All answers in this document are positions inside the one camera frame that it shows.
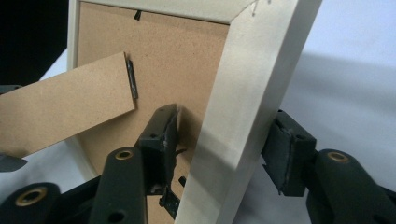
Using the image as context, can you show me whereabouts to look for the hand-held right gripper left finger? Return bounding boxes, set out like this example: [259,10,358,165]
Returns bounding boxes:
[134,103,188,195]

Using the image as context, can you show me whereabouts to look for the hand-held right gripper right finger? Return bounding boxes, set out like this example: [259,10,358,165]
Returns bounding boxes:
[261,109,318,198]

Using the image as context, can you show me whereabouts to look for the wooden picture frame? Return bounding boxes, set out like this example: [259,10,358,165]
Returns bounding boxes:
[0,0,323,224]

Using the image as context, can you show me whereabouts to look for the white table sheet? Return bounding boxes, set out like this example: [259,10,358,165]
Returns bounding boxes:
[0,0,396,224]

